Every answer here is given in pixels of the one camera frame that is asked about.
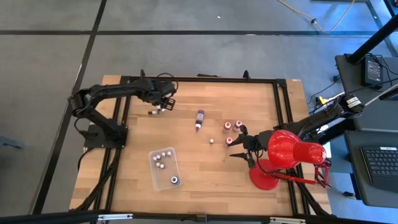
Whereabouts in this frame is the clear plastic container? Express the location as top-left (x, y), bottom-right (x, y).
top-left (148, 146), bottom-right (182, 192)

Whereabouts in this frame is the black laptop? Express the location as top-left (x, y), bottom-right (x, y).
top-left (360, 146), bottom-right (398, 193)

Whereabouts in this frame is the red desk lamp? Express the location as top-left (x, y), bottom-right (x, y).
top-left (249, 129), bottom-right (332, 191)

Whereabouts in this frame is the white cable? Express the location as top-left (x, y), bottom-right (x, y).
top-left (360, 82), bottom-right (398, 108)

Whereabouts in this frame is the silver metal bracket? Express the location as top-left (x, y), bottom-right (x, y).
top-left (98, 213), bottom-right (134, 221)
top-left (269, 217), bottom-right (306, 224)

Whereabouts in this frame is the black crossbar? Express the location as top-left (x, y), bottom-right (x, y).
top-left (0, 210), bottom-right (398, 224)

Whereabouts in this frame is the yellow floor cable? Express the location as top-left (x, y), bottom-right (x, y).
top-left (277, 0), bottom-right (356, 34)

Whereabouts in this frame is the black power adapter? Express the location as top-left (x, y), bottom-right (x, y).
top-left (361, 55), bottom-right (384, 88)

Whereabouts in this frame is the black aluminium table frame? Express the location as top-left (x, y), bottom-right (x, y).
top-left (70, 68), bottom-right (332, 220)

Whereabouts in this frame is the dark grey side desk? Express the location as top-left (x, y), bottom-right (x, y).
top-left (343, 129), bottom-right (398, 209)

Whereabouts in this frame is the black pole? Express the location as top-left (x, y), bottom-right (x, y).
top-left (346, 14), bottom-right (398, 65)

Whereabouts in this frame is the purple food coloring bottle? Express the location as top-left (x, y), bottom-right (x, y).
top-left (195, 109), bottom-right (205, 132)

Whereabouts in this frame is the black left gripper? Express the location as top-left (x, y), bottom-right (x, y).
top-left (141, 77), bottom-right (177, 112)

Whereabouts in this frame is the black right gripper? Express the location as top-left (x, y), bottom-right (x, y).
top-left (229, 124), bottom-right (271, 169)

